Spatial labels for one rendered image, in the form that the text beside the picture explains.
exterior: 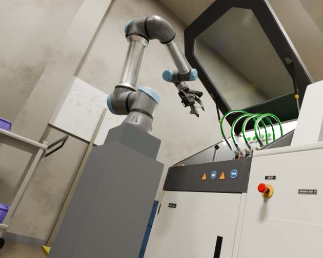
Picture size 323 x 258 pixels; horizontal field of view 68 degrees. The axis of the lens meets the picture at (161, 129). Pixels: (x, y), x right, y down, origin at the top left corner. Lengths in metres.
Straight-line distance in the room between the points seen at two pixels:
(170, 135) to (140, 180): 3.19
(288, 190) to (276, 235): 0.16
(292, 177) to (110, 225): 0.66
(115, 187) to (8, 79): 2.69
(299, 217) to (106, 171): 0.66
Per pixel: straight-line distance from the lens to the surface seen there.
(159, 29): 1.30
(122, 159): 0.90
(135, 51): 1.29
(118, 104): 1.16
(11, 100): 3.34
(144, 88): 1.12
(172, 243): 1.40
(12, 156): 2.95
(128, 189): 0.92
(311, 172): 0.96
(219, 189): 1.21
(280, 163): 1.04
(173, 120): 4.19
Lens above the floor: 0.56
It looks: 22 degrees up
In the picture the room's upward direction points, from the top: 17 degrees clockwise
